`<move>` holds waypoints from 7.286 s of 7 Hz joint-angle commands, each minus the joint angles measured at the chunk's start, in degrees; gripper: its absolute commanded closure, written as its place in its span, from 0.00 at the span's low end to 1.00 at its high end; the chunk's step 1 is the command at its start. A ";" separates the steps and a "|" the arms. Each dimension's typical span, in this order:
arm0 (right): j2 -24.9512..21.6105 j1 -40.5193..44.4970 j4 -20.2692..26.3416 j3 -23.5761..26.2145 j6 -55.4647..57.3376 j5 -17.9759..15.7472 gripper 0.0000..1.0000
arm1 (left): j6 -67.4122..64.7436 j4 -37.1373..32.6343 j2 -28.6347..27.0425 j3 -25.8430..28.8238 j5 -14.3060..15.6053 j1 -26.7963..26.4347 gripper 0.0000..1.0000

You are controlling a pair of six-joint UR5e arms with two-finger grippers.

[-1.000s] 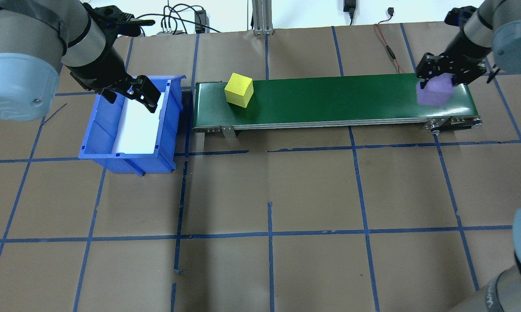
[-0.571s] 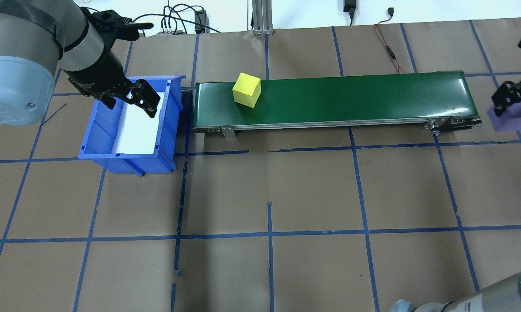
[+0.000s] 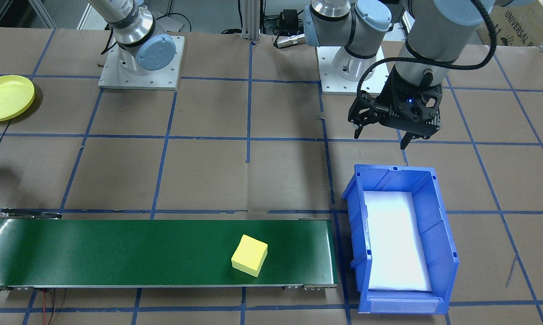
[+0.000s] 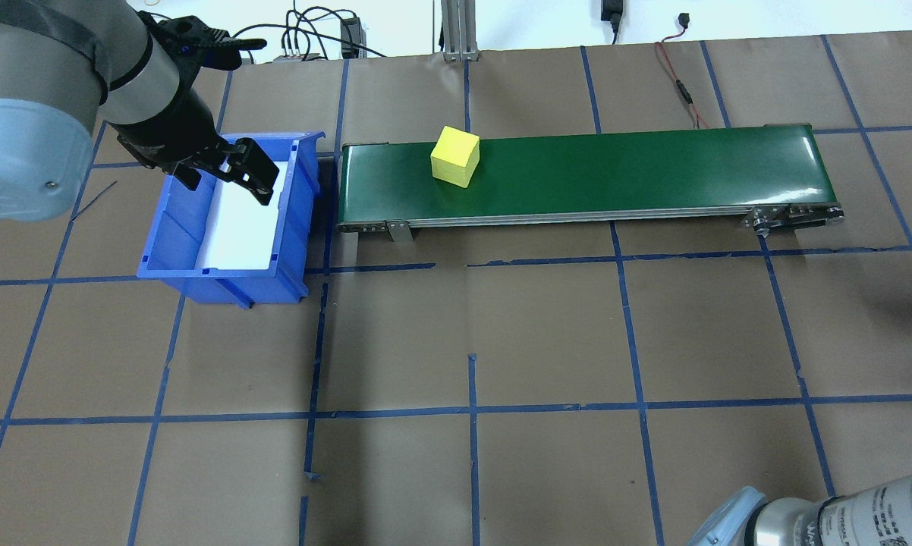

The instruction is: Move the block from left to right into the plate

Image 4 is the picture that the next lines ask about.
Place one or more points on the yellow foam cube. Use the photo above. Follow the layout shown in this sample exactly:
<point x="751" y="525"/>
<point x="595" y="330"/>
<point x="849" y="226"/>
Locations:
<point x="454" y="152"/>

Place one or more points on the white foam pad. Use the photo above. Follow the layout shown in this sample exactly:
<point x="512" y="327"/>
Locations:
<point x="236" y="235"/>

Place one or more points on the blue plastic storage bin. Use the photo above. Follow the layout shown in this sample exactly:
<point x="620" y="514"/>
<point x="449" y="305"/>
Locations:
<point x="289" y="250"/>

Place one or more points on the slim black adapter box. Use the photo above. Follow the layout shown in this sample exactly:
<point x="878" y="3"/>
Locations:
<point x="350" y="34"/>

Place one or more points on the white side bench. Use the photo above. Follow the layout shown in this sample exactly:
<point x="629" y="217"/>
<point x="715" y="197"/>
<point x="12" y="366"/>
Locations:
<point x="539" y="23"/>

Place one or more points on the green conveyor belt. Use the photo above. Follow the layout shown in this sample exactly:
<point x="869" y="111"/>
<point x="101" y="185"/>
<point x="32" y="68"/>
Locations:
<point x="615" y="174"/>

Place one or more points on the black power adapter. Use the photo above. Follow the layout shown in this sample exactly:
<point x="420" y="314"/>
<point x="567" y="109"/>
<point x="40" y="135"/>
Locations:
<point x="611" y="9"/>

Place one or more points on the aluminium extrusion post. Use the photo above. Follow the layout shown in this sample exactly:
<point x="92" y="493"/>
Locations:
<point x="460" y="30"/>

